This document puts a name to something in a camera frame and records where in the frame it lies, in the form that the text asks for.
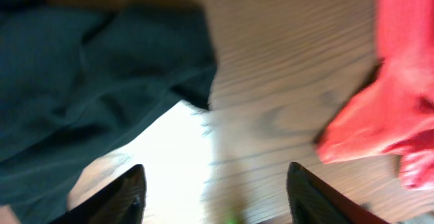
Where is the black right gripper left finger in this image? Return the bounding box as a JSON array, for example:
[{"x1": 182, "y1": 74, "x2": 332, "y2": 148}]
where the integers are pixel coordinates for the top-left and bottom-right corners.
[{"x1": 50, "y1": 164, "x2": 146, "y2": 224}]

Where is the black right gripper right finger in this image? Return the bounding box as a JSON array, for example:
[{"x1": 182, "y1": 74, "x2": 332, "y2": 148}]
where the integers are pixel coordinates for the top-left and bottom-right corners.
[{"x1": 286, "y1": 162, "x2": 387, "y2": 224}]

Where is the red t-shirt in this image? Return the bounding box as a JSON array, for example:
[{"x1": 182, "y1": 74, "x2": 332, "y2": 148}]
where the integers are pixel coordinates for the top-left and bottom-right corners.
[{"x1": 317, "y1": 0, "x2": 433, "y2": 190}]

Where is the black t-shirt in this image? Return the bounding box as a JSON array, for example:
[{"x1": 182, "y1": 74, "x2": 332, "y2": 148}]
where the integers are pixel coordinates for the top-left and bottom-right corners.
[{"x1": 1, "y1": 0, "x2": 217, "y2": 223}]

